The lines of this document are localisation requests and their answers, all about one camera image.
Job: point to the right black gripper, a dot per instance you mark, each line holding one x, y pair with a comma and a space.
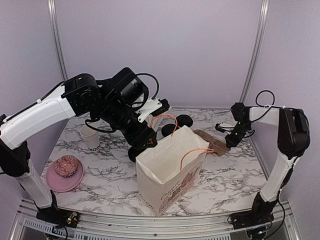
233, 142

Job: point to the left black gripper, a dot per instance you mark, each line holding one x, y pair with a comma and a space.
138, 138

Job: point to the brown cardboard cup carrier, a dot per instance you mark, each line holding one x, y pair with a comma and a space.
220, 148

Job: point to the white paper coffee cup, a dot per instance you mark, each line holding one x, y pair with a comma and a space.
184, 120

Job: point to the kraft paper bag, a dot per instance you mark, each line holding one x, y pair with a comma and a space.
170, 169

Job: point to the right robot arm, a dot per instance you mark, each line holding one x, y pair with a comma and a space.
293, 138

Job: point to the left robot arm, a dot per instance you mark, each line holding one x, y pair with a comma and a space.
122, 101

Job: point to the bundle of white wrapped straws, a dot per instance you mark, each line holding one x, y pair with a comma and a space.
154, 122

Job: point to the stack of black lids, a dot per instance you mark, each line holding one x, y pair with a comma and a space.
133, 153

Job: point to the stack of white paper cups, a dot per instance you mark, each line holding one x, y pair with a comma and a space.
91, 138

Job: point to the red patterned bowl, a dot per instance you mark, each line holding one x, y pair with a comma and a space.
66, 166

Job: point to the pink plate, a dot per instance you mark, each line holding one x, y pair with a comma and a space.
60, 184

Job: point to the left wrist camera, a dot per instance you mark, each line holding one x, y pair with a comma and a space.
153, 107

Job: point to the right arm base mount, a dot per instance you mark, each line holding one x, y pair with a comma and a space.
250, 220

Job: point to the right aluminium frame post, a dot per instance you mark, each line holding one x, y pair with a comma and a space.
258, 42

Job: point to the aluminium frame post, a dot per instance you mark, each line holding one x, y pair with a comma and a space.
258, 42
56, 38

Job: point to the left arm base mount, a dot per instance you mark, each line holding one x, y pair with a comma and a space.
55, 215

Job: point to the front aluminium rail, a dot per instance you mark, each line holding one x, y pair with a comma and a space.
100, 226

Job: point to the left aluminium frame post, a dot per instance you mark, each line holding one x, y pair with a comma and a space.
56, 38

